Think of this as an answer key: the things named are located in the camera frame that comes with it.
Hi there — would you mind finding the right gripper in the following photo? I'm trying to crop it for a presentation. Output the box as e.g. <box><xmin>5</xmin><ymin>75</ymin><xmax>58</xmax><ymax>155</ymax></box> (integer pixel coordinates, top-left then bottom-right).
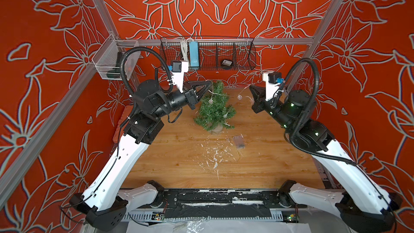
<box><xmin>249</xmin><ymin>85</ymin><xmax>298</xmax><ymax>134</ymax></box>

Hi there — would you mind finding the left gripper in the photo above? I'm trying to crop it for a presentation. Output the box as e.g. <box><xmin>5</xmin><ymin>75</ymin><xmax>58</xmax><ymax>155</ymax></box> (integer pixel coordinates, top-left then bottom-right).
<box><xmin>153</xmin><ymin>80</ymin><xmax>212</xmax><ymax>121</ymax></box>

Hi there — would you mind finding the small green christmas tree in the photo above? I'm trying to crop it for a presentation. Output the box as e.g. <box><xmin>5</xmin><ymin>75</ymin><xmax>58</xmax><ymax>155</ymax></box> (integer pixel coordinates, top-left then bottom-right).
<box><xmin>194</xmin><ymin>81</ymin><xmax>236</xmax><ymax>133</ymax></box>

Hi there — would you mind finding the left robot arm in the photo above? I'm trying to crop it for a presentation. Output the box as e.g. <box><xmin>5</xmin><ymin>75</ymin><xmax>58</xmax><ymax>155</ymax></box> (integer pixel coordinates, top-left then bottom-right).
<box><xmin>69</xmin><ymin>46</ymin><xmax>212</xmax><ymax>231</ymax></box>

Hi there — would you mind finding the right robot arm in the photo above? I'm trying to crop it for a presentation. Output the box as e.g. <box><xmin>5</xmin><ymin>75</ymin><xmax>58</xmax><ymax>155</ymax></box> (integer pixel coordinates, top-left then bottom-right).
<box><xmin>249</xmin><ymin>58</ymin><xmax>402</xmax><ymax>233</ymax></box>

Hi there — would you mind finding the blue power strip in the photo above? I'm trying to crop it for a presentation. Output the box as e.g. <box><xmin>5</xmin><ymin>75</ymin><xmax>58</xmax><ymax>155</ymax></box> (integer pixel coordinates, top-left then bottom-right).
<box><xmin>188</xmin><ymin>41</ymin><xmax>199</xmax><ymax>70</ymax></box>

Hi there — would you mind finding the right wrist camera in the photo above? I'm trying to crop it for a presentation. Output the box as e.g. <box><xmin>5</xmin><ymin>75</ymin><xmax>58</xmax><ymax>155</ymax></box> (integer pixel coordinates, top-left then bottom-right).
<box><xmin>263</xmin><ymin>72</ymin><xmax>284</xmax><ymax>101</ymax></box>

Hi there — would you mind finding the black wire basket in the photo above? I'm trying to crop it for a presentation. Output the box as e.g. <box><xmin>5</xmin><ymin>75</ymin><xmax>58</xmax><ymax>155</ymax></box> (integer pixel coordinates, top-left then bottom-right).
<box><xmin>160</xmin><ymin>36</ymin><xmax>257</xmax><ymax>71</ymax></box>

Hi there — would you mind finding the white power cord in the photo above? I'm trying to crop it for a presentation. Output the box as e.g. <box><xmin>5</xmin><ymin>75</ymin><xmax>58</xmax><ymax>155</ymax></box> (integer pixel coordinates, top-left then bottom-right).
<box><xmin>179</xmin><ymin>38</ymin><xmax>191</xmax><ymax>65</ymax></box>

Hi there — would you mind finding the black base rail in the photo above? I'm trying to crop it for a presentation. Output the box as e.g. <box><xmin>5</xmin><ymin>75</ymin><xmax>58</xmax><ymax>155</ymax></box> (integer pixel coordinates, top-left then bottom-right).
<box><xmin>123</xmin><ymin>188</ymin><xmax>307</xmax><ymax>224</ymax></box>

